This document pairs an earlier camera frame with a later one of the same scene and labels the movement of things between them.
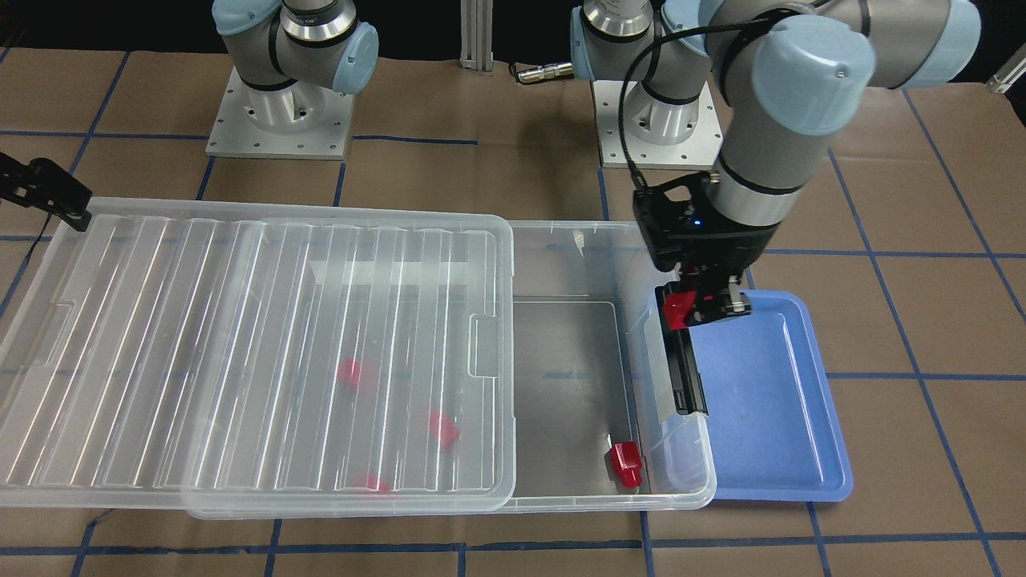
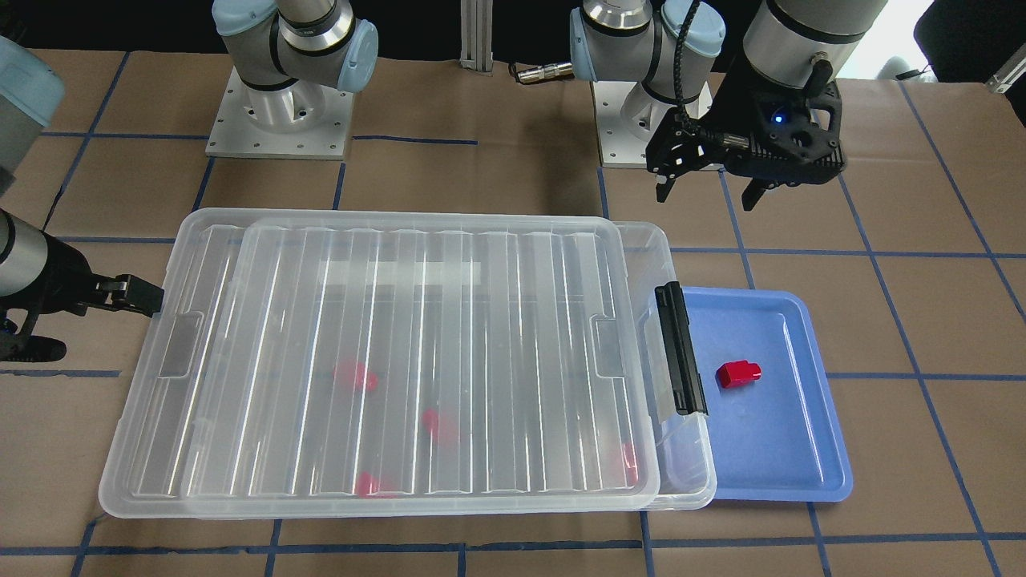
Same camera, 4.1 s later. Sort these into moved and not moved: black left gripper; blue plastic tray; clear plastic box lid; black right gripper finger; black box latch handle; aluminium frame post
Moved: clear plastic box lid; black right gripper finger; black left gripper
Not moved: blue plastic tray; black box latch handle; aluminium frame post
